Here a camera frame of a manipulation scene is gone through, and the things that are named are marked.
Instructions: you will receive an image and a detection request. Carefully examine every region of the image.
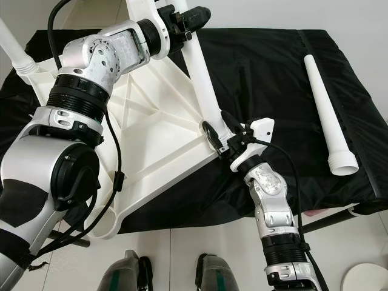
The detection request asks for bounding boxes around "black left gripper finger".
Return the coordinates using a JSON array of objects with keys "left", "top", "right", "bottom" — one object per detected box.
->
[{"left": 182, "top": 5, "right": 212, "bottom": 30}]

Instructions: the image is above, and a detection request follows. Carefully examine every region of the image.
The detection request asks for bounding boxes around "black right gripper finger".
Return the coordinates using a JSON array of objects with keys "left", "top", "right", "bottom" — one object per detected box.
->
[
  {"left": 220, "top": 110, "right": 244, "bottom": 133},
  {"left": 199, "top": 120, "right": 224, "bottom": 150}
]

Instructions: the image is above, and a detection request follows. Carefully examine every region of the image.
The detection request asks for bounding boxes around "white plastic children table top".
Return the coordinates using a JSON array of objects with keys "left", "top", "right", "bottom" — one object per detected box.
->
[{"left": 17, "top": 45, "right": 237, "bottom": 240}]

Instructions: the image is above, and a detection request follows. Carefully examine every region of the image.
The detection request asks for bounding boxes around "pink soft object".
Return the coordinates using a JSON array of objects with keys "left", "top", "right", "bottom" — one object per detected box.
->
[{"left": 306, "top": 209, "right": 340, "bottom": 220}]

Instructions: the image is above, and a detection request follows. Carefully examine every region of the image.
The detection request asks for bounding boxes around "grey robot right foot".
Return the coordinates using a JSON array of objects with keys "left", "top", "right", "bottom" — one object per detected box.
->
[{"left": 195, "top": 253, "right": 246, "bottom": 291}]

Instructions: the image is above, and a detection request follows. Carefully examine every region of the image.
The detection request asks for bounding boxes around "grey robot foot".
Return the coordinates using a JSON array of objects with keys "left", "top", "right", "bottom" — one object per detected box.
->
[
  {"left": 97, "top": 250, "right": 152, "bottom": 291},
  {"left": 195, "top": 253, "right": 246, "bottom": 291}
]

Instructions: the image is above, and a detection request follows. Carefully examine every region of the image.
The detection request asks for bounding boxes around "grey robot left foot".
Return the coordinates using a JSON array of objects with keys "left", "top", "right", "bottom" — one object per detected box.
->
[{"left": 97, "top": 250, "right": 152, "bottom": 291}]

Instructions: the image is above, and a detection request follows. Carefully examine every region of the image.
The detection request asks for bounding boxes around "white round stool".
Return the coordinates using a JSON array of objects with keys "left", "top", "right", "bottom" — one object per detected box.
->
[{"left": 343, "top": 262, "right": 388, "bottom": 291}]

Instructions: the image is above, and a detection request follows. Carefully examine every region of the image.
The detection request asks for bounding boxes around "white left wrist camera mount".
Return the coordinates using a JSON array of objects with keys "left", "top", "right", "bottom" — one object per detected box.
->
[{"left": 126, "top": 0, "right": 176, "bottom": 58}]

